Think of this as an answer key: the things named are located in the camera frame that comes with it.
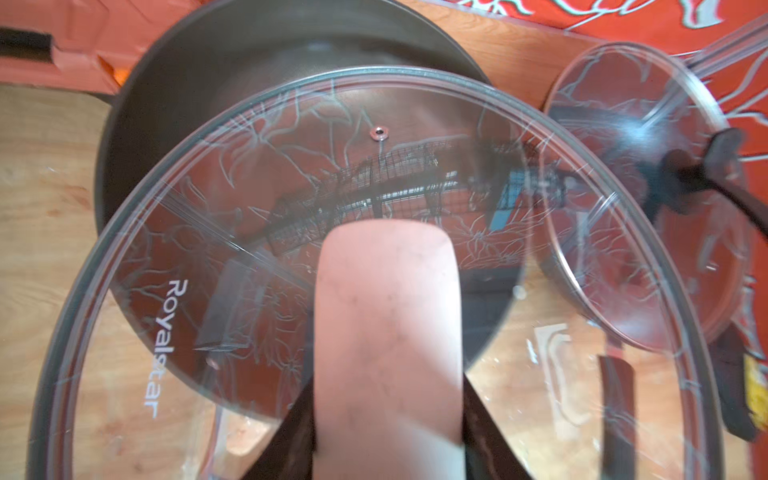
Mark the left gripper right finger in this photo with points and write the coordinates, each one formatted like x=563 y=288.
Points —
x=487 y=454

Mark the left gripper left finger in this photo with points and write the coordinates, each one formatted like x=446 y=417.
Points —
x=289 y=453

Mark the glass lid with white handle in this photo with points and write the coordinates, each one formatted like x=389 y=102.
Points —
x=599 y=370

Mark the glass pot lid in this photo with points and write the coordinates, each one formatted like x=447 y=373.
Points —
x=654 y=192

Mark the black frying pan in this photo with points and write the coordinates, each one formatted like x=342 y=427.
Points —
x=720 y=360

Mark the orange tool case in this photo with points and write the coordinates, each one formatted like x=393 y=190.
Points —
x=88 y=46

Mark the pan with white-handled lid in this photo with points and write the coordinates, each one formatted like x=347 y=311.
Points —
x=249 y=137

